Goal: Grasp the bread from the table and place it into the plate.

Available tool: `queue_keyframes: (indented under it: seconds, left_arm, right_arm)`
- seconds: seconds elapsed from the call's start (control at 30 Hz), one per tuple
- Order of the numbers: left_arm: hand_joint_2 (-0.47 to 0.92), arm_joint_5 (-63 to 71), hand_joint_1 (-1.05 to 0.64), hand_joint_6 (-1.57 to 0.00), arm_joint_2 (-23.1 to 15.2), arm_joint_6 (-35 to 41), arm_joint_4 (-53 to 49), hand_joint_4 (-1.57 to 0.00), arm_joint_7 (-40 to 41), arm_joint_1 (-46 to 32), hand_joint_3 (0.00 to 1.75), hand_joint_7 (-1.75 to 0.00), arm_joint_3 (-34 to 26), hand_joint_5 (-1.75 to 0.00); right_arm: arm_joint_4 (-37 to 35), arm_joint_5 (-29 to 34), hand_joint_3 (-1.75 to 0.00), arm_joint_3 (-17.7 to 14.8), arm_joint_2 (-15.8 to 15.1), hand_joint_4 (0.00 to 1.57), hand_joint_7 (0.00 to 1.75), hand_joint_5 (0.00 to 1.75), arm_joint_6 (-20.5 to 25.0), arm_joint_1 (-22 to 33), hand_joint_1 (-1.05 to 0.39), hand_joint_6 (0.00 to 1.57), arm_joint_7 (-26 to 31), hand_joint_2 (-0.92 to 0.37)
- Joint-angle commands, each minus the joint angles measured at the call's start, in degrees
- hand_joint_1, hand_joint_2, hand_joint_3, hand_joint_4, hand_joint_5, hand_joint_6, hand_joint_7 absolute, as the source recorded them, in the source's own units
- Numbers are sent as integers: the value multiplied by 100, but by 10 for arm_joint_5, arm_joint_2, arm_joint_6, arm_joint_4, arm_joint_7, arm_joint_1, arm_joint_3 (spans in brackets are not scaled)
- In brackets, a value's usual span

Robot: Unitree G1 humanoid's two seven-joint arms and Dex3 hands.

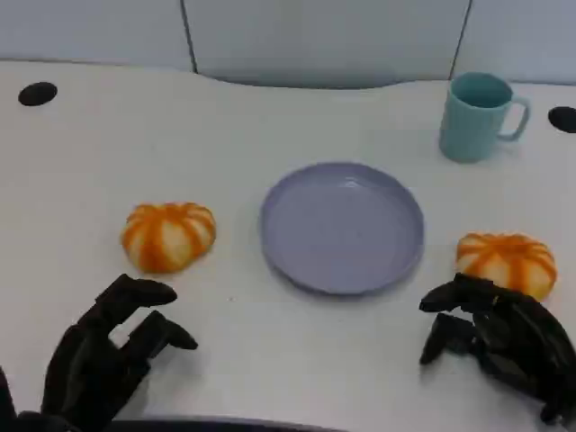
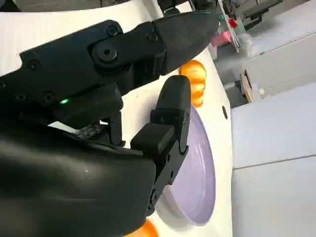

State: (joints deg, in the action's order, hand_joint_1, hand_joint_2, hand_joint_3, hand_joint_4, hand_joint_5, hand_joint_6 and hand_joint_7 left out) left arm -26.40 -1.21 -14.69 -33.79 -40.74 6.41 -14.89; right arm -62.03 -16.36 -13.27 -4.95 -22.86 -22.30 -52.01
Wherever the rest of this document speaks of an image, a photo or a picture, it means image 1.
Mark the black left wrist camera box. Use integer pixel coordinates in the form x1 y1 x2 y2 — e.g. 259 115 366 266
0 364 19 424

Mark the grey partition panel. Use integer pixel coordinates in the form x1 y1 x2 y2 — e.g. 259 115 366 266
0 0 195 74
449 0 576 86
182 0 470 89

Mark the lilac plate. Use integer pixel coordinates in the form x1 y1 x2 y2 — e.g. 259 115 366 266
259 161 426 297

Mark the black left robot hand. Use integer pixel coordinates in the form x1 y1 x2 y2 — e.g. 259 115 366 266
42 273 200 428

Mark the black round table grommet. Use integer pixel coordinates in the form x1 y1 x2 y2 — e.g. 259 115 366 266
17 81 59 107
547 106 576 134

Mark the pale green mug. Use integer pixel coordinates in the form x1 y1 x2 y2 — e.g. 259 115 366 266
438 71 532 164

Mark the orange white toy bread roll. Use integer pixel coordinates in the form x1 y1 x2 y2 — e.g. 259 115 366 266
120 202 218 275
455 231 558 302

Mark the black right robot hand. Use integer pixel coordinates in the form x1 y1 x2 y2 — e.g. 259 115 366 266
418 272 576 427

